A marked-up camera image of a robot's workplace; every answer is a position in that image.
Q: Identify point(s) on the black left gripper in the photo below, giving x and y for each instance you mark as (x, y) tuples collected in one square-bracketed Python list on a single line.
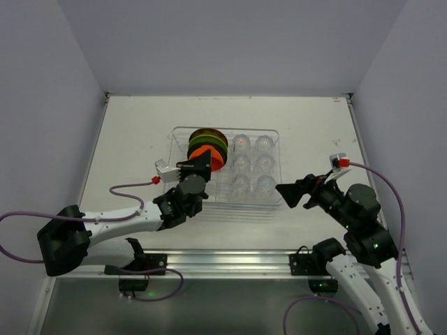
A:
[(195, 168)]

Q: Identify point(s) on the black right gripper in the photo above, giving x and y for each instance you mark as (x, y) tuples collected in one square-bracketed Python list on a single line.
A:
[(311, 189)]

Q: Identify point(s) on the black plate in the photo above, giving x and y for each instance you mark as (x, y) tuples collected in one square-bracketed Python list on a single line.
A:
[(219, 154)]

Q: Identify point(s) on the lime green plate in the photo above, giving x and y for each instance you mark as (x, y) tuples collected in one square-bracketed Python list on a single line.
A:
[(207, 139)]

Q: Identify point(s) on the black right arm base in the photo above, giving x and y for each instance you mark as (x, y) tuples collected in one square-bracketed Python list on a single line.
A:
[(303, 263)]

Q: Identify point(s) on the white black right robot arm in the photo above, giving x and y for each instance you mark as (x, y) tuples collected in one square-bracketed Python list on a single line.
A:
[(368, 264)]

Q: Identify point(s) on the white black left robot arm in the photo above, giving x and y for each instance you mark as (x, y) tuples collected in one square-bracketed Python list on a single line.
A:
[(73, 238)]

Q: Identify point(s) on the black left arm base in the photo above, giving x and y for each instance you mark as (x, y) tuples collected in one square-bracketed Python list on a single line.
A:
[(145, 262)]

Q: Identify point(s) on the clear plastic dish tray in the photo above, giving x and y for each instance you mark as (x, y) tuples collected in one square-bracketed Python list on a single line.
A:
[(226, 173)]

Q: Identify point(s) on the brown patterned plate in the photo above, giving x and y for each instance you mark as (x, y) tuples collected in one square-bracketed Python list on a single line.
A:
[(207, 131)]

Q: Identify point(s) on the clear glass front right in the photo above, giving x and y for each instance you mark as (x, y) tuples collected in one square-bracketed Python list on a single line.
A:
[(264, 190)]

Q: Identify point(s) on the clear glass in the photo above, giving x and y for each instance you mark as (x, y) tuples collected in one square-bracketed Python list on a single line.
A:
[(241, 144), (264, 190), (240, 188), (264, 164), (241, 164), (264, 144)]

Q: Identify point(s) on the clear glass middle left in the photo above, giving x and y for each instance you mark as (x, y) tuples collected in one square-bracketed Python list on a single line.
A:
[(241, 164)]

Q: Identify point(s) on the clear glass front left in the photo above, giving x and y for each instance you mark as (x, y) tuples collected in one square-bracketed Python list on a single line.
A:
[(240, 188)]

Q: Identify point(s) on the clear glass back left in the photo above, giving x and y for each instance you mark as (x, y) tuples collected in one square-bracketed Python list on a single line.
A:
[(241, 144)]

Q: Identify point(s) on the clear glass middle right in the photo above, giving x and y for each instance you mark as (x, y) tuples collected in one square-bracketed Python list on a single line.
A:
[(264, 164)]

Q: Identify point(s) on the clear glass back right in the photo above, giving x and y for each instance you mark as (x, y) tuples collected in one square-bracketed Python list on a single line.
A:
[(264, 144)]

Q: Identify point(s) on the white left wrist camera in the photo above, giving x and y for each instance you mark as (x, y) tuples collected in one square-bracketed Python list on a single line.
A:
[(166, 173)]

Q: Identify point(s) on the aluminium mounting rail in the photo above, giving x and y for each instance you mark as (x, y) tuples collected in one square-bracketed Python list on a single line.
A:
[(200, 263)]

